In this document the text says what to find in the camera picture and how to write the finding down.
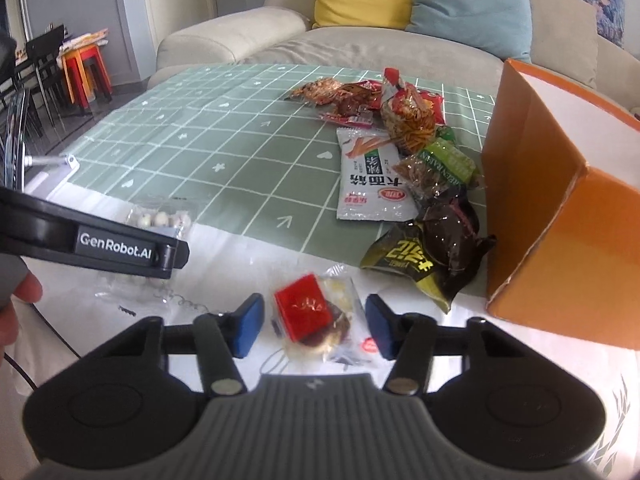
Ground small red label pastry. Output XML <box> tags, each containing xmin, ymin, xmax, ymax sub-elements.
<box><xmin>269</xmin><ymin>263</ymin><xmax>381</xmax><ymax>374</ymax></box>

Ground green label nut bag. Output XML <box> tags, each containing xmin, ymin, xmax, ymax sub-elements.
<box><xmin>394</xmin><ymin>138</ymin><xmax>484</xmax><ymax>200</ymax></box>

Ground white phone stand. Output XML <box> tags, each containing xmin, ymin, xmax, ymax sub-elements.
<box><xmin>23</xmin><ymin>154</ymin><xmax>80</xmax><ymax>200</ymax></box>

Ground red spicy strips bag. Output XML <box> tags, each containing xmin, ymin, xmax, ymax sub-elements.
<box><xmin>380</xmin><ymin>67</ymin><xmax>436</xmax><ymax>154</ymax></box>

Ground person's left hand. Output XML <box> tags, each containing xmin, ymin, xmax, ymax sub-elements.
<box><xmin>0</xmin><ymin>268</ymin><xmax>45</xmax><ymax>361</ymax></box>

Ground red dried dates pack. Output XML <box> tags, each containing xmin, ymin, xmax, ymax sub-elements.
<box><xmin>319</xmin><ymin>80</ymin><xmax>382</xmax><ymax>129</ymax></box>

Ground light blue cushion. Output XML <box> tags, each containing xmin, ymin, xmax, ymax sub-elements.
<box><xmin>407</xmin><ymin>0</ymin><xmax>533</xmax><ymax>63</ymax></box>

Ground red orange stacked stools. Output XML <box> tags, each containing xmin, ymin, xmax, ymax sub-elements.
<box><xmin>58</xmin><ymin>28</ymin><xmax>113</xmax><ymax>112</ymax></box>

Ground beige cushion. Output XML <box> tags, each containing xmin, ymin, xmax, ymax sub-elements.
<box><xmin>529</xmin><ymin>0</ymin><xmax>599</xmax><ymax>89</ymax></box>

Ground orange cardboard box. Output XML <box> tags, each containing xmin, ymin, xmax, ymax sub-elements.
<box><xmin>482</xmin><ymin>60</ymin><xmax>639</xmax><ymax>349</ymax></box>

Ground smartphone on stand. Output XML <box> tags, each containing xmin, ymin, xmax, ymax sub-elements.
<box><xmin>1</xmin><ymin>88</ymin><xmax>29</xmax><ymax>192</ymax></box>

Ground blue patterned cushion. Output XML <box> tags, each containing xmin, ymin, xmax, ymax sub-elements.
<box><xmin>582</xmin><ymin>0</ymin><xmax>626</xmax><ymax>47</ymax></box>

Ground red cartoon snack bag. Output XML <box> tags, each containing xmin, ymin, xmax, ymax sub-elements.
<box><xmin>419</xmin><ymin>90</ymin><xmax>446</xmax><ymax>125</ymax></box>

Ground peanut snack clear bag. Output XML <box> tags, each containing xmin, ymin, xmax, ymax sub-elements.
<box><xmin>285</xmin><ymin>77</ymin><xmax>348</xmax><ymax>106</ymax></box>

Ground dark black yellow snack bag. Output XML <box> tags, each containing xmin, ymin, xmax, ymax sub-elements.
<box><xmin>360</xmin><ymin>188</ymin><xmax>497</xmax><ymax>313</ymax></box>

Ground green checked tablecloth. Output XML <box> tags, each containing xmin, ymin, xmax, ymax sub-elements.
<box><xmin>60</xmin><ymin>63</ymin><xmax>501</xmax><ymax>302</ymax></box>

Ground black dining chair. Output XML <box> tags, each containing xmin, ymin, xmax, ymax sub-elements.
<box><xmin>1</xmin><ymin>25</ymin><xmax>66</xmax><ymax>126</ymax></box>

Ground white gluten snack packet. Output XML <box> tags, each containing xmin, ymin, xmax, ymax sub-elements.
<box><xmin>336</xmin><ymin>128</ymin><xmax>418</xmax><ymax>222</ymax></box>

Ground beige fabric sofa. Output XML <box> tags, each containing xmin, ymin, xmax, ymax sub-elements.
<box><xmin>149</xmin><ymin>0</ymin><xmax>639</xmax><ymax>114</ymax></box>

